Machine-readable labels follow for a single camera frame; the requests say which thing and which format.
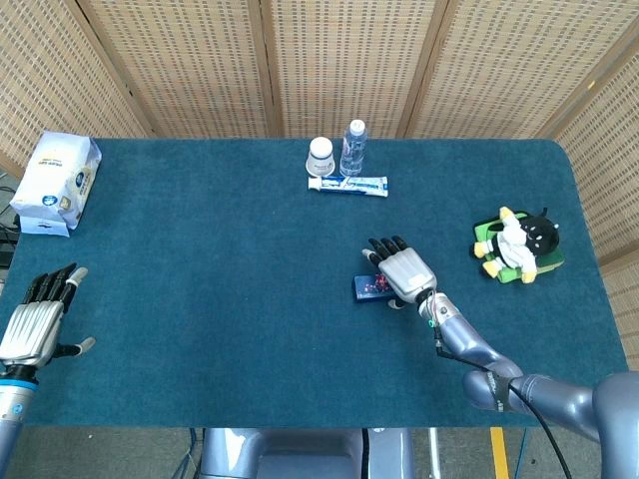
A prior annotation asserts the white paper cup blue band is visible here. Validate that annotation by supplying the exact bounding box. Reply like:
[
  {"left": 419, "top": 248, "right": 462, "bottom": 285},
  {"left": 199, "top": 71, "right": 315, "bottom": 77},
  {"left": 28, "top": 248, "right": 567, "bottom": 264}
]
[{"left": 305, "top": 137, "right": 335, "bottom": 179}]

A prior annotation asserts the teal table cloth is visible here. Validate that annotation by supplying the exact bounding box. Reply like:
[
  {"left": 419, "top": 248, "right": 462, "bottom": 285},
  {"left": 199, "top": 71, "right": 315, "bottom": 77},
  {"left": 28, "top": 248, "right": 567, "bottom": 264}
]
[{"left": 9, "top": 138, "right": 638, "bottom": 430}]

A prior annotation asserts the black cables bundle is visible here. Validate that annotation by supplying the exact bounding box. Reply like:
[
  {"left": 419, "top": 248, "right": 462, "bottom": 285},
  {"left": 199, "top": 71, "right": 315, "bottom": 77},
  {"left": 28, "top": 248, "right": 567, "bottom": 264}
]
[{"left": 0, "top": 185, "right": 22, "bottom": 268}]

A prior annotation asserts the woven bamboo screen panel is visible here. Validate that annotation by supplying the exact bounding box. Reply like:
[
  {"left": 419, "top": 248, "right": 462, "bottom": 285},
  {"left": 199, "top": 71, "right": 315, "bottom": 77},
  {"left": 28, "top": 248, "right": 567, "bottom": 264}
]
[
  {"left": 546, "top": 44, "right": 639, "bottom": 375},
  {"left": 403, "top": 0, "right": 639, "bottom": 140},
  {"left": 0, "top": 0, "right": 154, "bottom": 176},
  {"left": 79, "top": 0, "right": 279, "bottom": 140},
  {"left": 259, "top": 0, "right": 445, "bottom": 140}
]

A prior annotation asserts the clear plastic water bottle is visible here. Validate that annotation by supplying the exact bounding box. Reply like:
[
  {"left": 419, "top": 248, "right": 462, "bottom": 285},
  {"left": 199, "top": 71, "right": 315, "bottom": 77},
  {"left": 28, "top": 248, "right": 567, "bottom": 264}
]
[{"left": 339, "top": 119, "right": 368, "bottom": 178}]

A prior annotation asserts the blue cardboard glasses case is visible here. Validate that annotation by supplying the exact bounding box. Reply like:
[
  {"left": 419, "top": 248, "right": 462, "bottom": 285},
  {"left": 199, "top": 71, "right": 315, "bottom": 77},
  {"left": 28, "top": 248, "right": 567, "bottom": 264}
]
[{"left": 352, "top": 272, "right": 395, "bottom": 303}]

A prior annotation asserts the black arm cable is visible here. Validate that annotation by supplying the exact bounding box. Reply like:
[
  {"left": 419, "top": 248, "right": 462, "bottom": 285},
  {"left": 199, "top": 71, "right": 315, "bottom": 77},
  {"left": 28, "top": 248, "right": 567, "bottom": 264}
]
[{"left": 433, "top": 323, "right": 573, "bottom": 479}]

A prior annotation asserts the large white tissue pack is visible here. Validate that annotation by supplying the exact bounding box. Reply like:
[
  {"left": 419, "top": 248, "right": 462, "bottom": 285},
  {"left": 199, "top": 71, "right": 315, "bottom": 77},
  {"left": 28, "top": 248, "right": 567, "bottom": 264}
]
[{"left": 8, "top": 131, "right": 104, "bottom": 231}]

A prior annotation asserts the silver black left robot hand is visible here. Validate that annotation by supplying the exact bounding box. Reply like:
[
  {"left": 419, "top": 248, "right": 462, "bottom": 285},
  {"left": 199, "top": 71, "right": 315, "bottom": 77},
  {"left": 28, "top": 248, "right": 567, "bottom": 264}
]
[{"left": 0, "top": 262, "right": 97, "bottom": 370}]

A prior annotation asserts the grey-blue robot torso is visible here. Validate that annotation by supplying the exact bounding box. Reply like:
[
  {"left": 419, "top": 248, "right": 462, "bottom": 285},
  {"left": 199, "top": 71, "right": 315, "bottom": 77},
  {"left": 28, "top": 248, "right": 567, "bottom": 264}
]
[{"left": 199, "top": 427, "right": 415, "bottom": 479}]

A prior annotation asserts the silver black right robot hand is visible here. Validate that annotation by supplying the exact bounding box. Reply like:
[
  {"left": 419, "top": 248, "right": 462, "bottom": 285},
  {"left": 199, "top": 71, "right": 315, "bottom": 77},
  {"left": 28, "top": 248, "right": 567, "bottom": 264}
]
[{"left": 360, "top": 235, "right": 439, "bottom": 310}]

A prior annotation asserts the white blue toothpaste tube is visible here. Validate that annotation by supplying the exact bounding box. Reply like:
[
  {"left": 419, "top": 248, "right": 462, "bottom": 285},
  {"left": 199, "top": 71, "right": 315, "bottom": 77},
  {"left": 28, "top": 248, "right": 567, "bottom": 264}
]
[{"left": 307, "top": 175, "right": 391, "bottom": 197}]

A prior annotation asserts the black white yellow plush toy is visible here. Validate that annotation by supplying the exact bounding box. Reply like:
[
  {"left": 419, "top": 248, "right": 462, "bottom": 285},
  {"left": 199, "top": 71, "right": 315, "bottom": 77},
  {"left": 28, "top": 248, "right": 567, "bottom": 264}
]
[{"left": 472, "top": 205, "right": 561, "bottom": 285}]

